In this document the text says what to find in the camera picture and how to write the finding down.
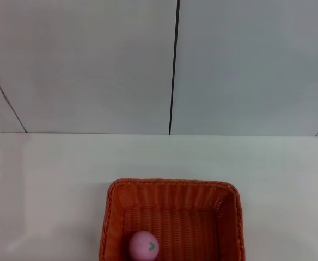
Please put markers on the orange woven plastic basket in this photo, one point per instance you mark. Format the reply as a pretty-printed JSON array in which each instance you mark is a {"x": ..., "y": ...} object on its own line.
[{"x": 189, "y": 223}]

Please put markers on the pink toy peach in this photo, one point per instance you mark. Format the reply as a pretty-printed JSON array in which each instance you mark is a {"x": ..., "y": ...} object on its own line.
[{"x": 140, "y": 246}]

